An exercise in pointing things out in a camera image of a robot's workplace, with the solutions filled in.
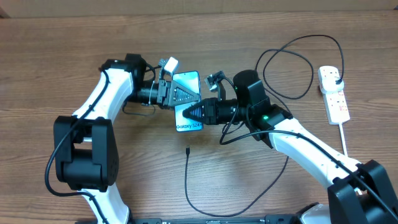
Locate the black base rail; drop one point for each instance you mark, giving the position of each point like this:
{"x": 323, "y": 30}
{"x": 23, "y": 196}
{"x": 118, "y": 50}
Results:
{"x": 268, "y": 219}

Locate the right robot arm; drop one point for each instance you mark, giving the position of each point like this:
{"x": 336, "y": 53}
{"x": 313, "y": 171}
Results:
{"x": 357, "y": 192}

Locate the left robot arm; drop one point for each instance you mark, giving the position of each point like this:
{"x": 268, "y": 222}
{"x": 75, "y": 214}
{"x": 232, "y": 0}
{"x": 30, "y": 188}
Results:
{"x": 85, "y": 153}

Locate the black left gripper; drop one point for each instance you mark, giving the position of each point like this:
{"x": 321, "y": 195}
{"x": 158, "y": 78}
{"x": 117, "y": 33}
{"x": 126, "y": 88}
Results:
{"x": 168, "y": 92}

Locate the white power strip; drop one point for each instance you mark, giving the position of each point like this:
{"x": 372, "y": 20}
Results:
{"x": 335, "y": 103}

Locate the white charger plug adapter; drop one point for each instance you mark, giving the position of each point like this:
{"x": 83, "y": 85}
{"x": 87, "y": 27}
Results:
{"x": 331, "y": 85}

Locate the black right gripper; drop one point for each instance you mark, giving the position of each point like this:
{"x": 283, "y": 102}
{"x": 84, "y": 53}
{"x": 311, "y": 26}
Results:
{"x": 212, "y": 112}

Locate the blue screen Galaxy smartphone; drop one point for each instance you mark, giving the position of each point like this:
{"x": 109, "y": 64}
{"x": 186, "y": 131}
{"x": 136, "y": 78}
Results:
{"x": 190, "y": 80}

